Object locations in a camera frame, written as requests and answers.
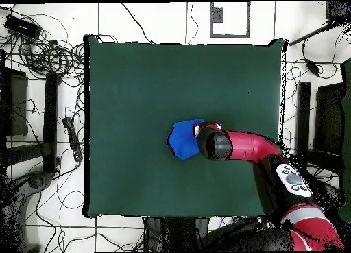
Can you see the black stand bar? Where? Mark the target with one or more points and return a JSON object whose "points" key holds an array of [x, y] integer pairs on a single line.
{"points": [[303, 113], [50, 121]]}

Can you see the dark green table cloth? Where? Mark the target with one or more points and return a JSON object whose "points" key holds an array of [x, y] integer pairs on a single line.
{"points": [[347, 126], [137, 85]]}

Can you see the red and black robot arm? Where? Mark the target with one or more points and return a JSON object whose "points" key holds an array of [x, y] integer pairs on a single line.
{"points": [[246, 146]]}

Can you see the black power brick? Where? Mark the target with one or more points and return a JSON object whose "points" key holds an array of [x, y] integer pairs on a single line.
{"points": [[22, 26]]}

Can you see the blue laundry item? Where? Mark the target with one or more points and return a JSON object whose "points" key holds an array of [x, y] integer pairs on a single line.
{"points": [[182, 139]]}

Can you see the grey stand foot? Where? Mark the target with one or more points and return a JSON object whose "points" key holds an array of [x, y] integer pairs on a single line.
{"points": [[38, 180]]}

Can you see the black box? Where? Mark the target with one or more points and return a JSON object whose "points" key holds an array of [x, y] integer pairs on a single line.
{"points": [[16, 105], [329, 118]]}

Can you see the black rod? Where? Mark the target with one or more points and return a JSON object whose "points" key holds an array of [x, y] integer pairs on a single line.
{"points": [[310, 35]]}

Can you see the black power strip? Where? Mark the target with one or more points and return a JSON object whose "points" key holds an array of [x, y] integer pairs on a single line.
{"points": [[73, 140]]}

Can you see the grey floor frame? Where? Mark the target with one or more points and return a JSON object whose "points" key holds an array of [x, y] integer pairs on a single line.
{"points": [[211, 20]]}

